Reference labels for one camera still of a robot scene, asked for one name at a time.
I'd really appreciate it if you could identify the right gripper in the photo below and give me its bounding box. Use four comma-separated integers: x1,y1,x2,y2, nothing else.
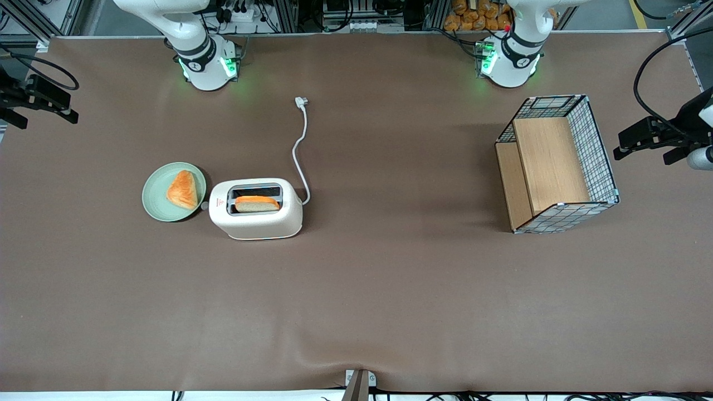
0,64,79,130

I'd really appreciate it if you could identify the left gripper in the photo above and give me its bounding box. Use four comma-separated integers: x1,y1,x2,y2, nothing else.
613,86,713,165

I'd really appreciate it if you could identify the white two-slot toaster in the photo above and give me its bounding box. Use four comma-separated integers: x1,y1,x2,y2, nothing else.
202,178,304,241

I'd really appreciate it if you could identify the green round plate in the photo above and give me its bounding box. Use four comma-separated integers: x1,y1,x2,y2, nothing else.
142,162,207,222

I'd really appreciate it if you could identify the orange triangular pastry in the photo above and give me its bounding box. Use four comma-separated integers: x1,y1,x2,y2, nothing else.
167,170,199,210

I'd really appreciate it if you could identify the pile of orange pastries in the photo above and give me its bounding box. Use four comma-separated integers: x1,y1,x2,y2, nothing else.
444,0,513,32

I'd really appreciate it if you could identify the white power strip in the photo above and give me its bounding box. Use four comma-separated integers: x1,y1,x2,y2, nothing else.
220,0,271,23

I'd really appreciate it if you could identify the bread slice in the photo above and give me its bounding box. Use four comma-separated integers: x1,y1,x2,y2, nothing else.
235,195,281,213

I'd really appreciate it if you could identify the brown table mat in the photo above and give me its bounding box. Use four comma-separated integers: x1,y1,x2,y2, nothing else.
0,31,713,393

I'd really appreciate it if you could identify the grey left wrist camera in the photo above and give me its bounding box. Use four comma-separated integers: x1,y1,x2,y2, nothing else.
686,146,713,171

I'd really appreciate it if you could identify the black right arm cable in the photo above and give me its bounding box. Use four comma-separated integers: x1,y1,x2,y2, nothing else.
0,49,80,91

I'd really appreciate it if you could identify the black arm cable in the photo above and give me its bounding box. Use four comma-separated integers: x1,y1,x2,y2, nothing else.
633,27,713,131
0,49,80,91

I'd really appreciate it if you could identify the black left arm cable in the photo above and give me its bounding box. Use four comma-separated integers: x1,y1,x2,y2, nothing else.
633,27,713,131

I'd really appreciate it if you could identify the wire basket with wooden shelf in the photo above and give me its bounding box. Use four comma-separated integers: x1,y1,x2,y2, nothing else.
495,94,620,234

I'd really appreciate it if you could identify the white toaster power cord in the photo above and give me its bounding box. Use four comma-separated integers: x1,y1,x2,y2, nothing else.
292,97,311,206

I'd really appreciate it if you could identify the metal table edge bracket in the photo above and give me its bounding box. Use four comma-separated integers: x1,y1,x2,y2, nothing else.
344,369,377,401

